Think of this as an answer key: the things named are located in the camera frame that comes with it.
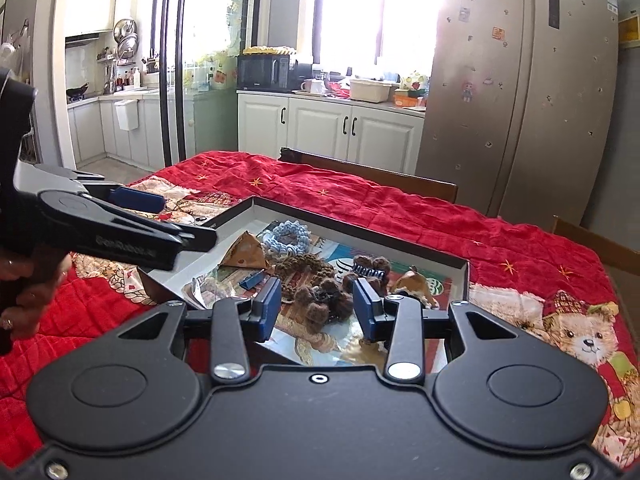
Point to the beige plastic basket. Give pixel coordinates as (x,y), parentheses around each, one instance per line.
(371,91)

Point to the wooden headboard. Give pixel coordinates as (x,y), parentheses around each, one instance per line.
(407,183)

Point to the light blue crochet scrunchie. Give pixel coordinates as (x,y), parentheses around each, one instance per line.
(287,238)

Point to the tan triangular snack packet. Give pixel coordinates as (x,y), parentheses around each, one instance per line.
(246,252)

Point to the brown knitted bow clip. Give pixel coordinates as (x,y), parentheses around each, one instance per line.
(321,304)

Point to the brown fuzzy hair clip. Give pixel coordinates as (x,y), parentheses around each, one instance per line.
(375,270)

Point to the person's left hand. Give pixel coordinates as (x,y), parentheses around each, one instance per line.
(28,285)

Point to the black microwave oven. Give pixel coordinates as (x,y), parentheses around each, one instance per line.
(271,72)

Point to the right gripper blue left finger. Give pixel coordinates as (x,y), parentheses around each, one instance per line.
(264,310)

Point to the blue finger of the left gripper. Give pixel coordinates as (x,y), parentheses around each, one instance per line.
(133,199)
(196,238)

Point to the silver refrigerator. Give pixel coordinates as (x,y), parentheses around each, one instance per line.
(521,97)

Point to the white kitchen cabinets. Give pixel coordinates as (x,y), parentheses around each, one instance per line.
(375,135)

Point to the dark brown crochet scrunchie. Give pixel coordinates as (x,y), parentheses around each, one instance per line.
(317,269)

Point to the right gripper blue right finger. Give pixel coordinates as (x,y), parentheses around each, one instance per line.
(376,315)

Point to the red quilted bedspread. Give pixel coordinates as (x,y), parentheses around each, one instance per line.
(529,277)

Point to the black shallow cardboard box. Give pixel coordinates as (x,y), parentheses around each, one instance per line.
(199,280)

